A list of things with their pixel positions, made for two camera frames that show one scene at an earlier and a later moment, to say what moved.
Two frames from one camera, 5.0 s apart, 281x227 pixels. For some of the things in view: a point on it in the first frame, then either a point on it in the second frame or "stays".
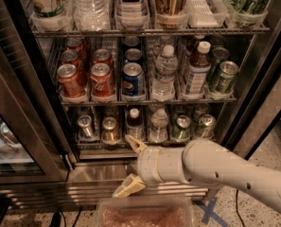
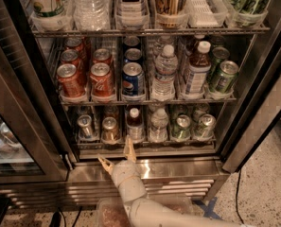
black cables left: x=57 y=218 stays
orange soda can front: x=110 y=130 stays
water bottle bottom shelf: x=159 y=132 stays
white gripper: x=148 y=165 → x=123 y=171
